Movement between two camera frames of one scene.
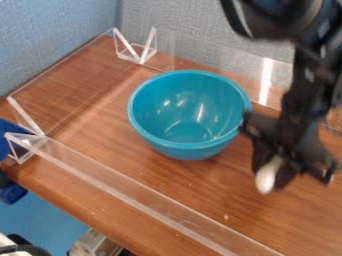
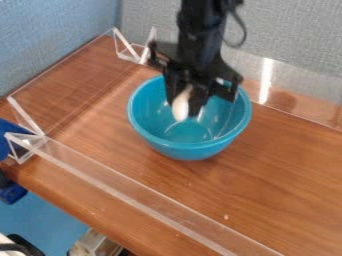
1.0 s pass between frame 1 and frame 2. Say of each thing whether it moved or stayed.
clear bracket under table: stayed
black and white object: stayed
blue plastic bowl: stayed
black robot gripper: moved
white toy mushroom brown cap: moved
